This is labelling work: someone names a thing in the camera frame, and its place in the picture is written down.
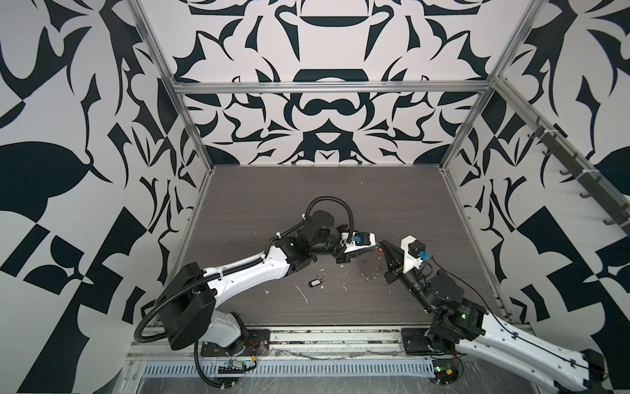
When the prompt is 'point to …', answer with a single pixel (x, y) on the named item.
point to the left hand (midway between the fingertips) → (367, 234)
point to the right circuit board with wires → (445, 376)
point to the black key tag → (314, 282)
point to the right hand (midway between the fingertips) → (381, 241)
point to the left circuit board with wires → (237, 367)
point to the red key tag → (380, 250)
